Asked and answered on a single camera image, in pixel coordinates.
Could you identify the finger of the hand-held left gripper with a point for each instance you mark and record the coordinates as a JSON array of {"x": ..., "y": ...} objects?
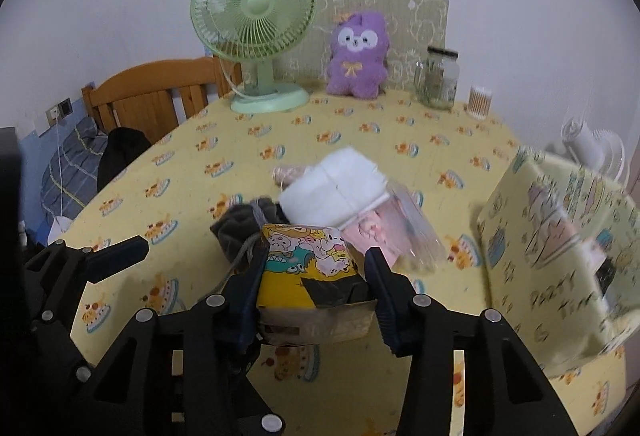
[
  {"x": 60, "y": 331},
  {"x": 112, "y": 261}
]

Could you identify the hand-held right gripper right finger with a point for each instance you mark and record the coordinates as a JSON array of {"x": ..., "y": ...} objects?
[{"x": 386, "y": 311}]

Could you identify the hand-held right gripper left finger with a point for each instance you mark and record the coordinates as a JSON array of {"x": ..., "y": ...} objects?
[{"x": 244, "y": 311}]

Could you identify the yellow cartoon print packet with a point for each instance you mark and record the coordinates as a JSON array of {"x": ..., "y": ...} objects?
[{"x": 300, "y": 271}]

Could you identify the clear plastic packet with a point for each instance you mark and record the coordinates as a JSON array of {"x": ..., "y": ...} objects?
[{"x": 417, "y": 231}]

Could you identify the yellow cartoon print storage box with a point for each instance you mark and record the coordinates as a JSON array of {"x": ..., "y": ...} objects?
[{"x": 540, "y": 256}]

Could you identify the blue plaid bedding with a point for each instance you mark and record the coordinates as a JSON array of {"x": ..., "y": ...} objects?
[{"x": 70, "y": 170}]

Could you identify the black garment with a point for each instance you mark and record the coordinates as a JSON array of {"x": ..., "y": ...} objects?
[{"x": 122, "y": 153}]

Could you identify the beige and white cloth pack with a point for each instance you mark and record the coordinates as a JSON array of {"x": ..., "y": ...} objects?
[{"x": 289, "y": 176}]

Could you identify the wooden chair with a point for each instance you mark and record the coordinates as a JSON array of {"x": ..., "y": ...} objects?
[{"x": 145, "y": 88}]

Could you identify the yellow cake print tablecloth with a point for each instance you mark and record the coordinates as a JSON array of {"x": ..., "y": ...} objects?
[{"x": 350, "y": 138}]

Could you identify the cotton swab container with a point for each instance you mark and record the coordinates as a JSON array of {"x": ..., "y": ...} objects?
[{"x": 479, "y": 101}]

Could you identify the small clear glass bottle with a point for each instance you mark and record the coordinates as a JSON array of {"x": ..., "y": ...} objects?
[{"x": 420, "y": 80}]

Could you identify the glass jar with black lid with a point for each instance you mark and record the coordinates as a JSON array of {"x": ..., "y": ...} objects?
[{"x": 442, "y": 78}]

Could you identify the purple plush toy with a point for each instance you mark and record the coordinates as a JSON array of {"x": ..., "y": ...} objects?
[{"x": 356, "y": 60}]

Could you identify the white desk fan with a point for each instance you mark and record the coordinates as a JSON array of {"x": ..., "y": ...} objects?
[{"x": 590, "y": 148}]

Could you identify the green desk fan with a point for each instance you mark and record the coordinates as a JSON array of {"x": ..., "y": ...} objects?
[{"x": 255, "y": 5}]

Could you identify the wall socket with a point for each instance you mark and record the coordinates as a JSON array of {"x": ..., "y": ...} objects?
[{"x": 60, "y": 109}]

